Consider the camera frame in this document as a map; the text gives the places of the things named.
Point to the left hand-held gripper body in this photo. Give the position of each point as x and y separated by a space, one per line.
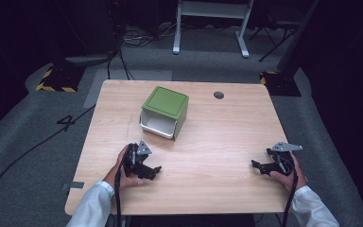
131 159

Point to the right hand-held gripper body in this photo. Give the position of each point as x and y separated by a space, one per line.
283 159

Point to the person's left hand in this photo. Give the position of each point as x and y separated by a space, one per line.
117 176

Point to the person's right hand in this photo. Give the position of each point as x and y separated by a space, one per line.
294 181

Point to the white drawer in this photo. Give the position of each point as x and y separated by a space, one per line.
156 124

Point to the grey tape strip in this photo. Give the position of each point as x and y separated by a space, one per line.
75 185

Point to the green drawer box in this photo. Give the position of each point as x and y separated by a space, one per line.
167 102

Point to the black base with hazard stripes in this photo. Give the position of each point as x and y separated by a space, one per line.
63 80
282 85

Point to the dark round table grommet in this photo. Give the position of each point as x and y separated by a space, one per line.
218 95

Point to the dark stand with grey foot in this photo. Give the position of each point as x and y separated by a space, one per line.
88 47

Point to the black tripod stand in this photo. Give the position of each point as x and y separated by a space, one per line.
274 38

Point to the grey metal pole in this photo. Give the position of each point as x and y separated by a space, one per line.
297 34

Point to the white table frame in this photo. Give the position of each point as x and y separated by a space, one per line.
212 9

